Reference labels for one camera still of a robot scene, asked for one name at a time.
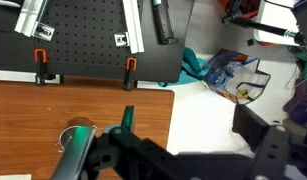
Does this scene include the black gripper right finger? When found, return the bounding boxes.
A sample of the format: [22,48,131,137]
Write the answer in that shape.
[232,103,307,180]

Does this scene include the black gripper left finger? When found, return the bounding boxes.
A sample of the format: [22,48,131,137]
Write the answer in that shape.
[48,105,180,180]

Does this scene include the small steel pot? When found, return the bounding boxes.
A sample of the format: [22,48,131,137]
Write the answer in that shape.
[54,117,98,154]

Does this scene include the purple bag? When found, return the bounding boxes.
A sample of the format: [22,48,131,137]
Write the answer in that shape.
[282,78,307,128]

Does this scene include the blue printed shopping bag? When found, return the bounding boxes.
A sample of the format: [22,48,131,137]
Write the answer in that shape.
[203,49,272,106]

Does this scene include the cream paper strip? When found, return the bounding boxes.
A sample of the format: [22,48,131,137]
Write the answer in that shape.
[0,174,32,180]

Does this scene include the orange black bar clamp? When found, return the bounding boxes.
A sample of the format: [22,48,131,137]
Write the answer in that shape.
[33,49,65,88]
[122,57,139,93]

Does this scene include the white side table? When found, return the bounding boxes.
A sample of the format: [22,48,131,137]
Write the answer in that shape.
[252,0,302,47]

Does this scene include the red orange bundle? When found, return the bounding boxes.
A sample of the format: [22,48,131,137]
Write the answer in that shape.
[217,0,262,19]

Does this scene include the black ribbed bar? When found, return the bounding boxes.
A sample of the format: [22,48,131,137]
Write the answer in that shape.
[151,0,179,46]

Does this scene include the teal fabric strap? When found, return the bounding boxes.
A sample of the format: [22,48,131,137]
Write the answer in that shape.
[158,47,211,88]

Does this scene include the green cable bundle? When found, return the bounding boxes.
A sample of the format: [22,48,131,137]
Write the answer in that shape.
[287,44,307,83]

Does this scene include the black camera tripod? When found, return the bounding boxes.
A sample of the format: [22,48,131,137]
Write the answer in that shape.
[221,0,307,46]

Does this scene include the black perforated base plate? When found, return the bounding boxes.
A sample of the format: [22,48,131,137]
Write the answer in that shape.
[0,0,196,84]

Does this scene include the aluminium extrusion rail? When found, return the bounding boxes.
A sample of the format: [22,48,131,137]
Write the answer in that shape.
[113,0,146,55]
[14,0,56,43]

